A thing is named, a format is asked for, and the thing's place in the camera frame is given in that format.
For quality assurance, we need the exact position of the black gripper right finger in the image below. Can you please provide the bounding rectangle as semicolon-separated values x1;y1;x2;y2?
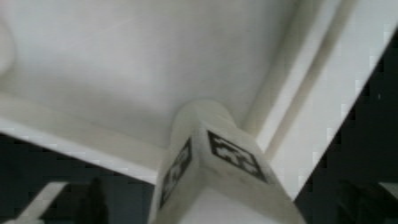
335;181;398;224

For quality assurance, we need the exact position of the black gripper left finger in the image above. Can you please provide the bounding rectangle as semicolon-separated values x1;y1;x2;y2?
16;176;110;224

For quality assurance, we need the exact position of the white square tabletop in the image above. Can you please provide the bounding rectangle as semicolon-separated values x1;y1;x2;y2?
0;0;351;186

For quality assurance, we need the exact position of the white U-shaped obstacle fence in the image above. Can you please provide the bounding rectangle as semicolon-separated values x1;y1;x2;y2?
264;0;398;196

